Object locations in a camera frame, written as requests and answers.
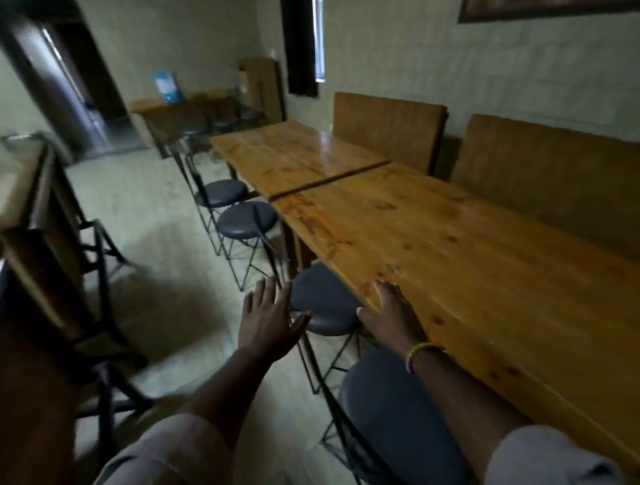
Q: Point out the person's left hand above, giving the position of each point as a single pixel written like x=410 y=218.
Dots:
x=265 y=327

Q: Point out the person's right hand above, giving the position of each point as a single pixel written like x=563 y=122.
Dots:
x=397 y=320

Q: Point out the person's left little finger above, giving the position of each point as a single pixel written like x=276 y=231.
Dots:
x=247 y=307

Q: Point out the person's left thumb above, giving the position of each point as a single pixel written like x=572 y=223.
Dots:
x=301 y=326

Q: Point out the person's left middle finger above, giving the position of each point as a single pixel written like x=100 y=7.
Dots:
x=270 y=295

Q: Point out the person's right thumb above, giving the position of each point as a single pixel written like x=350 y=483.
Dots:
x=367 y=316

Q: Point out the person's right forearm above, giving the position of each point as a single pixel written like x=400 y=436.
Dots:
x=462 y=414

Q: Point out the person's left forearm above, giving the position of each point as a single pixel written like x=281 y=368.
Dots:
x=220 y=387

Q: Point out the long wooden dining table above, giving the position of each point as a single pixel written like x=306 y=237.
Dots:
x=290 y=155
x=500 y=300

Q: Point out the grey left sleeve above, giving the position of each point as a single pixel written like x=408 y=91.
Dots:
x=170 y=452

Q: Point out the grey sleeve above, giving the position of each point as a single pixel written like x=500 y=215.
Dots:
x=170 y=452
x=550 y=457

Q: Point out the wooden bench backrest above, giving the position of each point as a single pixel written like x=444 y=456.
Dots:
x=550 y=180
x=387 y=130

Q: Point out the leaning wooden board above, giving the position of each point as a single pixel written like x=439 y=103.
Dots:
x=262 y=90

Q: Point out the small wooden side table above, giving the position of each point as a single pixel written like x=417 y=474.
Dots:
x=175 y=112

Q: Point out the grey right sleeve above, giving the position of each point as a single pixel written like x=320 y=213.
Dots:
x=550 y=457

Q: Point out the blue plastic bag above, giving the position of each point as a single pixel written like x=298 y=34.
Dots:
x=167 y=87

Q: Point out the window with dark curtain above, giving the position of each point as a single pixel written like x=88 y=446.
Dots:
x=300 y=45

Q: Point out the dark open doorway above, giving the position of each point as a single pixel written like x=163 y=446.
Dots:
x=70 y=75

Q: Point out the wooden table with black frame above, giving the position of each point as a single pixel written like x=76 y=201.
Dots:
x=45 y=260

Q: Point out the dark framed wall picture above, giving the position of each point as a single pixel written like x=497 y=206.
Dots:
x=545 y=9

